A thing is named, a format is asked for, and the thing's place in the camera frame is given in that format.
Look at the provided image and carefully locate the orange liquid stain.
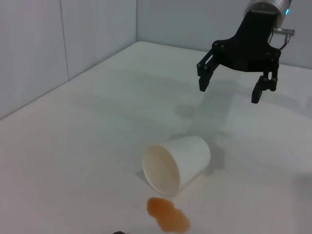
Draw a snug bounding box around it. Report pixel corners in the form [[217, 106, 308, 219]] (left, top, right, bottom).
[[146, 196, 191, 234]]

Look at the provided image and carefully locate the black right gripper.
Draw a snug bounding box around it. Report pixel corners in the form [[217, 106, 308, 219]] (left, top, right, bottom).
[[196, 10, 280, 105]]

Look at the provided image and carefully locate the white paper cup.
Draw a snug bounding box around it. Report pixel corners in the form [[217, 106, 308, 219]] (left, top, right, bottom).
[[141, 135, 212, 197]]

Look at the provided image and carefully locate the right arm cable with connector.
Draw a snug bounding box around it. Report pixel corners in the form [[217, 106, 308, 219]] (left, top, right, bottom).
[[268, 27, 296, 52]]

